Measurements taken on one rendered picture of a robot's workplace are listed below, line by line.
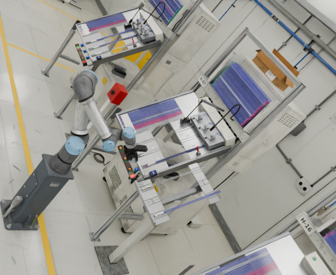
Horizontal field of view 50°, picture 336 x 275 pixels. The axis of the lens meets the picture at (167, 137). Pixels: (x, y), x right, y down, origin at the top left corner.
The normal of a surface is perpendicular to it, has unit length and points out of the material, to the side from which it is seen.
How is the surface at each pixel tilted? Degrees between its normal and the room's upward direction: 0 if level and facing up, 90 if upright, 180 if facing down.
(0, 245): 0
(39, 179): 90
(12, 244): 0
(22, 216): 90
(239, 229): 90
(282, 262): 44
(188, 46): 90
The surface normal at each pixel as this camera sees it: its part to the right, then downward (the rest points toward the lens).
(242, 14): -0.68, -0.22
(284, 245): -0.03, -0.64
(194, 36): 0.38, 0.70
